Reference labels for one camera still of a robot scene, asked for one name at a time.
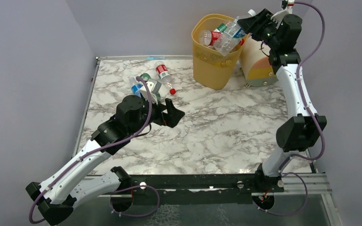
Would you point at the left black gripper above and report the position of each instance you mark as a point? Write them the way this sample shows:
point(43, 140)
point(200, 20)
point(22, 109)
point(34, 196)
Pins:
point(163, 113)

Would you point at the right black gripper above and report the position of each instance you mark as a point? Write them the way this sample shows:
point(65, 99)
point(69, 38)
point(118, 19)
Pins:
point(262, 24)

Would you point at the green label tall bottle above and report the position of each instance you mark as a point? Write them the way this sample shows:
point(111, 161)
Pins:
point(153, 86)

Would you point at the green white label bottle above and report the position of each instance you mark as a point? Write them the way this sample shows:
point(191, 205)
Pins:
point(222, 27)

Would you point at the crushed clear water bottle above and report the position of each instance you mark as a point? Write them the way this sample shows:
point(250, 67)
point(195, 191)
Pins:
point(232, 35)

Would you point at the blue label clear bottle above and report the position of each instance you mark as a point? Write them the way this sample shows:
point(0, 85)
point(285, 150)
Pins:
point(135, 86)

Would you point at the red label clear bottle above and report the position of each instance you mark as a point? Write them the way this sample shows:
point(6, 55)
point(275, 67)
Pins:
point(165, 76)

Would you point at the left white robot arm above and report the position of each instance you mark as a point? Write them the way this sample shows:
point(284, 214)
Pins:
point(58, 196)

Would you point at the yellow mesh plastic bin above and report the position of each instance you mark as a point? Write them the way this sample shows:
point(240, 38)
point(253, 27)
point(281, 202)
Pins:
point(210, 68)

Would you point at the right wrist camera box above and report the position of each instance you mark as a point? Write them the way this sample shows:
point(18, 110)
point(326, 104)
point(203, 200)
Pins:
point(287, 8)

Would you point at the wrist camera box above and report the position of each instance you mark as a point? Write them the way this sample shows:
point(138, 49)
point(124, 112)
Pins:
point(144, 93)
point(287, 8)

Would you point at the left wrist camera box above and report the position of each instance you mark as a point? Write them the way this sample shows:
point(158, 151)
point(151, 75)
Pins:
point(144, 93)

